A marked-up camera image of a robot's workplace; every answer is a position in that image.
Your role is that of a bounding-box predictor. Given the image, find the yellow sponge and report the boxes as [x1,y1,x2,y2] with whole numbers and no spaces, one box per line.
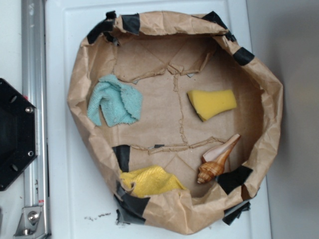
[187,90,237,121]

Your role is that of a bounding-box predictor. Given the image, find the brown paper bag tray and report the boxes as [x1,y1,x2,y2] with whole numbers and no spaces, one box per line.
[67,11,283,235]

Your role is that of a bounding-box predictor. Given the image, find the brown spiral seashell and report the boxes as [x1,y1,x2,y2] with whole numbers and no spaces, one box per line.
[197,134,241,184]

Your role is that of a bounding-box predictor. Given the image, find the aluminium extrusion rail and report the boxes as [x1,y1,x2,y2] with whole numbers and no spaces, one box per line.
[21,0,51,239]

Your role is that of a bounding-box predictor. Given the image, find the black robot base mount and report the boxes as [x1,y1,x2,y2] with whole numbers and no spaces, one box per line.
[0,78,37,191]

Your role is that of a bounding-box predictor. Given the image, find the yellow cloth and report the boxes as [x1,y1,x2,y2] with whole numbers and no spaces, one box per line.
[120,165,187,198]

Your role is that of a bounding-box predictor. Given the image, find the metal corner bracket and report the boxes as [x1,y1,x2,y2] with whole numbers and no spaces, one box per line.
[13,206,45,239]

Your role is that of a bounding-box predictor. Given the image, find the light blue cloth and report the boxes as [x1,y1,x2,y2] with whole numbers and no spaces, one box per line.
[87,74,143,127]

